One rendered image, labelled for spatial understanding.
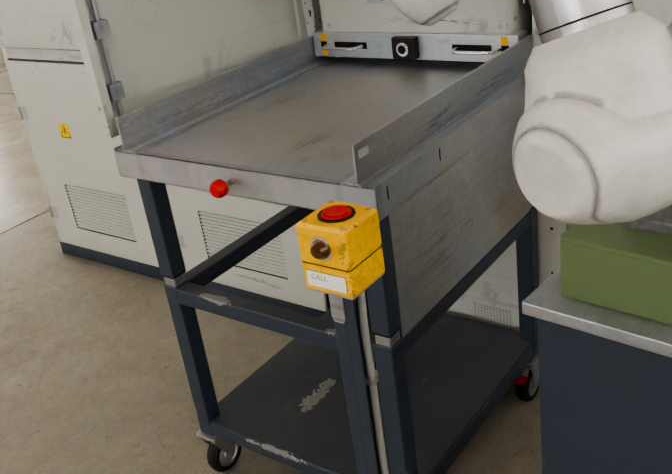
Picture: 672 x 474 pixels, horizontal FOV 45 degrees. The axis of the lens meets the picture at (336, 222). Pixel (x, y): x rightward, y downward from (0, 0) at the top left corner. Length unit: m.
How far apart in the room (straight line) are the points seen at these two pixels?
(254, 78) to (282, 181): 0.56
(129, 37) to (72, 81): 1.09
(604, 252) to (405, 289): 0.46
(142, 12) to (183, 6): 0.11
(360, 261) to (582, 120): 0.35
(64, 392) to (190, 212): 0.68
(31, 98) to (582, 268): 2.38
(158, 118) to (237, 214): 0.88
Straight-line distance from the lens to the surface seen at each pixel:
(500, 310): 2.12
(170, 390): 2.38
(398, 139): 1.34
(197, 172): 1.49
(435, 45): 1.85
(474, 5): 1.80
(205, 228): 2.64
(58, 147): 3.09
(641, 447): 1.16
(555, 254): 1.97
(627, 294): 1.07
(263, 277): 2.55
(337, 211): 1.03
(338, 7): 1.98
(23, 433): 2.42
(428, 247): 1.46
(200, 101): 1.75
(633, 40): 0.86
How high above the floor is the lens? 1.33
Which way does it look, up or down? 25 degrees down
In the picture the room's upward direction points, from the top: 8 degrees counter-clockwise
